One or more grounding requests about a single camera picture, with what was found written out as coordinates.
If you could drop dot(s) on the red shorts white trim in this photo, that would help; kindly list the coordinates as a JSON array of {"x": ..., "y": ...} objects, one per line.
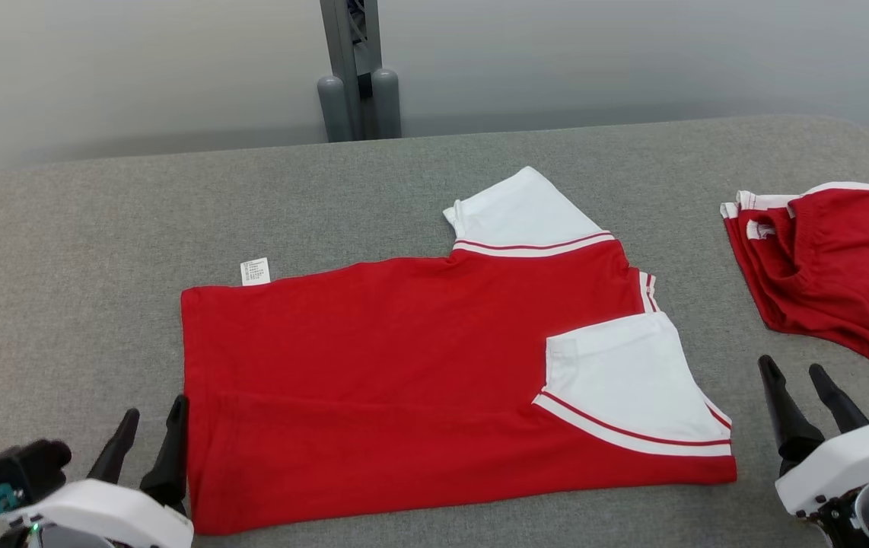
[{"x": 838, "y": 266}]

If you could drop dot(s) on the red jersey white sleeves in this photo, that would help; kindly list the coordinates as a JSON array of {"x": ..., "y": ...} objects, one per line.
[{"x": 366, "y": 380}]

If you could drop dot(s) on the grey metal truss post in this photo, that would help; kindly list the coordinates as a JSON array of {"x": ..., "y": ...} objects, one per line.
[{"x": 358, "y": 76}]

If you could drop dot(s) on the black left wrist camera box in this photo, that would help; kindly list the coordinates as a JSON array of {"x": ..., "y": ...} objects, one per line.
[{"x": 20, "y": 468}]

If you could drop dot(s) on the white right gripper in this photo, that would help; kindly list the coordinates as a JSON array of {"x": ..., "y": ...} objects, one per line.
[{"x": 853, "y": 464}]

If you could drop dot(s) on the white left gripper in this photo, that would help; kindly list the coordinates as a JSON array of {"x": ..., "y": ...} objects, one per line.
[{"x": 122, "y": 514}]

